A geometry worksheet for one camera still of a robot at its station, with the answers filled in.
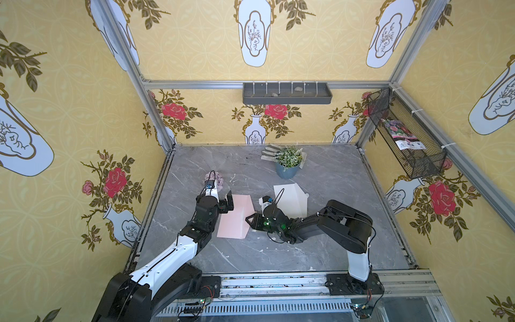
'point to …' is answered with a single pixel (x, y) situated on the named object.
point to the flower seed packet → (404, 139)
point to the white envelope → (293, 200)
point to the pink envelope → (233, 224)
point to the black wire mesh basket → (416, 151)
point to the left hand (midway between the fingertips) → (222, 191)
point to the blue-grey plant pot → (288, 172)
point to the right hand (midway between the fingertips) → (246, 225)
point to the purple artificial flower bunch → (212, 176)
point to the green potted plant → (288, 157)
